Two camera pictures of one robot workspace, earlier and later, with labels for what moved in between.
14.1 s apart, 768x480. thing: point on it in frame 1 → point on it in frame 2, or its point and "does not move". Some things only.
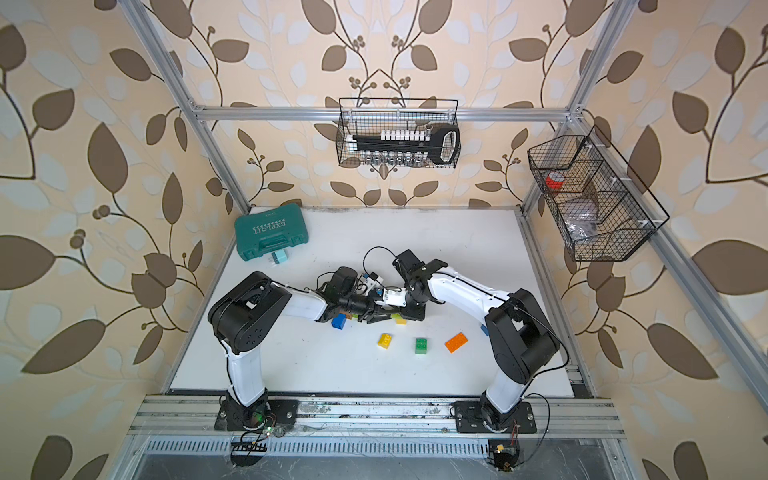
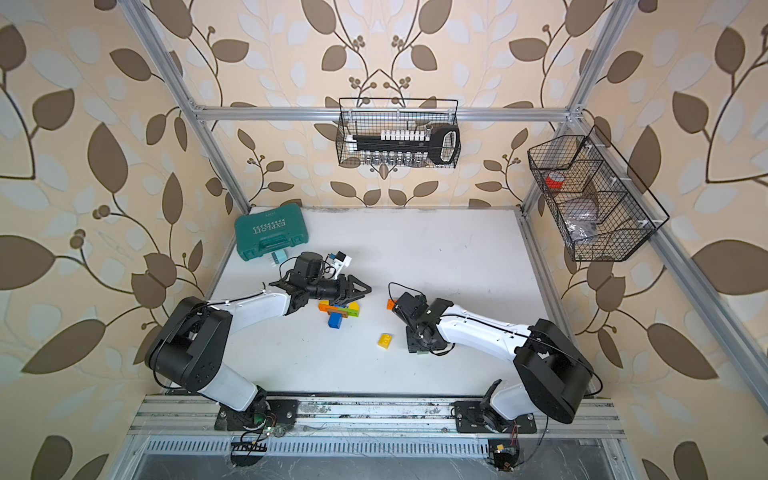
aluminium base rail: [369, 418] does not move
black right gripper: [417, 314] → [412, 345]
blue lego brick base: [339, 321] does not move
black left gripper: [371, 306] → [342, 287]
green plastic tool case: [271, 230] does not move
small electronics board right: [502, 455] does not move
